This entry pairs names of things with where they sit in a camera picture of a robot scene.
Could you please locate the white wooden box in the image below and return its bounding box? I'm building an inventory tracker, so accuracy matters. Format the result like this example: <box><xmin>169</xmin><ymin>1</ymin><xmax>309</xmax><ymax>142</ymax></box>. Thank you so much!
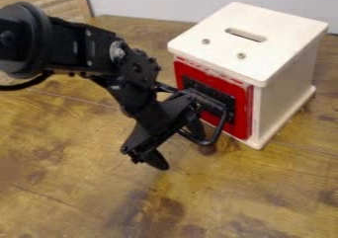
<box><xmin>169</xmin><ymin>2</ymin><xmax>329</xmax><ymax>149</ymax></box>

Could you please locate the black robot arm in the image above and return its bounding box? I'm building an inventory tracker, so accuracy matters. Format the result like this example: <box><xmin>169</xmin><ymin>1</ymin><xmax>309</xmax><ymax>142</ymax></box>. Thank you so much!
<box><xmin>0</xmin><ymin>2</ymin><xmax>205</xmax><ymax>170</ymax></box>

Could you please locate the black cable loop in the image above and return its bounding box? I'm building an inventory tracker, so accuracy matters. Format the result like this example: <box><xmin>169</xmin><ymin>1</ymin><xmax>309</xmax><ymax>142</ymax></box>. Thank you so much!
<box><xmin>157</xmin><ymin>82</ymin><xmax>181</xmax><ymax>97</ymax></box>

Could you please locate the black metal drawer handle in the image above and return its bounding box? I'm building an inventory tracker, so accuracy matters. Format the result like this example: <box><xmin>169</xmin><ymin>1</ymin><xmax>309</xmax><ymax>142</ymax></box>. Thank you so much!
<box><xmin>178</xmin><ymin>88</ymin><xmax>234</xmax><ymax>146</ymax></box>

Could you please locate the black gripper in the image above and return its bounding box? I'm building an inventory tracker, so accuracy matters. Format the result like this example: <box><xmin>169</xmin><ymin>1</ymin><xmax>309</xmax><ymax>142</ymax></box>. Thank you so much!
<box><xmin>110</xmin><ymin>83</ymin><xmax>206</xmax><ymax>171</ymax></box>

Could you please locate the red drawer front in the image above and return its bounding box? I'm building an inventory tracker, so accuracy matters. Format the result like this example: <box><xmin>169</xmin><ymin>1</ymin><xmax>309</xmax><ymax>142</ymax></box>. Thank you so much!
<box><xmin>173</xmin><ymin>56</ymin><xmax>254</xmax><ymax>140</ymax></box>

